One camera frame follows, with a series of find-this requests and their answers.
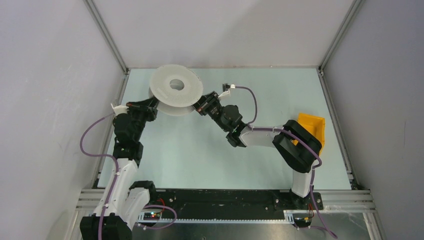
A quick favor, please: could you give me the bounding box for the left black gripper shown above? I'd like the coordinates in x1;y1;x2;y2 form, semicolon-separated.
126;94;162;142

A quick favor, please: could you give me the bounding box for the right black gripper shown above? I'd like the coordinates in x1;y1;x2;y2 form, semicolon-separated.
185;91;229;132

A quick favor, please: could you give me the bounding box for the white cable spool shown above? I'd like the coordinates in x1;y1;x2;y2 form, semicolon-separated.
149;64;204;117

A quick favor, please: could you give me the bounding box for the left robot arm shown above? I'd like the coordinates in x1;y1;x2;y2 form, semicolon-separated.
79;97;159;240

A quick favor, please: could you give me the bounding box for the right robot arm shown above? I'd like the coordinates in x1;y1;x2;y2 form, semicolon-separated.
193;91;324;209

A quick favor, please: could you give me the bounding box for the left small circuit board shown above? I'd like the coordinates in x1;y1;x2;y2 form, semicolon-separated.
142;212;162;222

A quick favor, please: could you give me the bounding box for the small circuit board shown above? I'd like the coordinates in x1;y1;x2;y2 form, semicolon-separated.
294;217;313;224
142;212;162;222

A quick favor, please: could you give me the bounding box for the yellow plastic bin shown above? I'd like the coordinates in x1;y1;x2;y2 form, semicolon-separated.
297;113;326;156

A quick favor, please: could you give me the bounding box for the right small circuit board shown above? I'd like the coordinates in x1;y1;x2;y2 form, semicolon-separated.
294;217;313;224

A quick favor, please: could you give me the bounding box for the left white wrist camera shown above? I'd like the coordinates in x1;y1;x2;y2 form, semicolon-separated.
110;103;129;116

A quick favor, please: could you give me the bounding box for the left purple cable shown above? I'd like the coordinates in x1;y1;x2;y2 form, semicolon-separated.
79;112;120;240

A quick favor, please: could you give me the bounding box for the purple cable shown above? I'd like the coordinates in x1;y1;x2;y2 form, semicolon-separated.
79;112;120;240
233;85;338;239

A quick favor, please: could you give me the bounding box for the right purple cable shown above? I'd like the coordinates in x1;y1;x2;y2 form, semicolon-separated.
233;85;338;239

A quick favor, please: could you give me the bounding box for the left aluminium frame post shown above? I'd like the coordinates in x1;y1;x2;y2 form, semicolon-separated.
83;0;129;75

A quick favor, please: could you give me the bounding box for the aluminium frame post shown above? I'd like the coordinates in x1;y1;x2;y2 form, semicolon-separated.
83;0;129;75
318;0;366;72

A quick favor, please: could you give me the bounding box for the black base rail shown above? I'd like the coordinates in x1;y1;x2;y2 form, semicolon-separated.
148;188;324;220

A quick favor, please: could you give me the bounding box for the grey slotted cable duct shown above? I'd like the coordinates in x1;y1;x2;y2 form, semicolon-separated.
136;211;315;225

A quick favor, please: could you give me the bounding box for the right aluminium frame post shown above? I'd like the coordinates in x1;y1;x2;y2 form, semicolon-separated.
318;0;366;72

